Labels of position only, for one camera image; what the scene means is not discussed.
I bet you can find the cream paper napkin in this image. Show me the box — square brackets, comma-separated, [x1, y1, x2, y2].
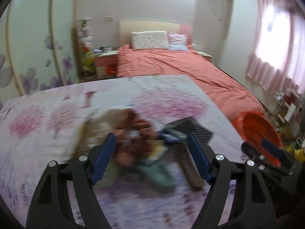
[73, 106, 128, 157]

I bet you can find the mint green towel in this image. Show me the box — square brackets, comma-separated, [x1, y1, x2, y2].
[136, 156, 177, 193]

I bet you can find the black mesh anti-slip mat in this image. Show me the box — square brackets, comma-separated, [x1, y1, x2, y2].
[164, 116, 214, 144]

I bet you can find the dark blue snack wrapper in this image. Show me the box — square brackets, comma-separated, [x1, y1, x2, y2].
[158, 128, 187, 147]

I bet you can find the red plaid scrunchie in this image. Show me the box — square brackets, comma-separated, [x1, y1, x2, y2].
[113, 109, 159, 168]

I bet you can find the yellow white snack wrapper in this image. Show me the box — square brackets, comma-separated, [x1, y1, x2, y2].
[144, 140, 169, 165]

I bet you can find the orange plastic trash basket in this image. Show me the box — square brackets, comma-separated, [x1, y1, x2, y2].
[232, 111, 283, 167]

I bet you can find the floral purple tablecloth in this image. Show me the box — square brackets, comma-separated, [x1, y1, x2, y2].
[1, 76, 246, 228]

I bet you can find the coral pink bed duvet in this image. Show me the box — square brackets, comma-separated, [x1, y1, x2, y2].
[116, 44, 264, 122]

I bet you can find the pink window curtain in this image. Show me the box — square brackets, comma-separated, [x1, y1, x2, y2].
[246, 0, 304, 93]

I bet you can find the plush toy flower stand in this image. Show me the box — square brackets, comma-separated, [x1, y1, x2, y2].
[78, 18, 96, 79]

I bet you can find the right side nightstand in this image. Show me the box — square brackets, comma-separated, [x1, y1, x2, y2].
[196, 50, 213, 62]

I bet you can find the pink white nightstand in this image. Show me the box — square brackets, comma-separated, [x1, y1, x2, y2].
[94, 51, 118, 80]

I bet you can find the glass floral wardrobe door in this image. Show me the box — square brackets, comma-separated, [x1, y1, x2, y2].
[1, 0, 79, 102]

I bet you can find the pink striped pillow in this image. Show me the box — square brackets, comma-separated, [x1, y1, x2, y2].
[168, 33, 189, 51]

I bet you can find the white floral pillow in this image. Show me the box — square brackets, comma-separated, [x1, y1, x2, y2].
[130, 31, 169, 50]

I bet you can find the cream pink headboard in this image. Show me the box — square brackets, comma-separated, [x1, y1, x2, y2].
[119, 20, 193, 47]

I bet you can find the white wire rack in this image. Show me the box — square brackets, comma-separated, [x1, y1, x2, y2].
[266, 88, 303, 136]

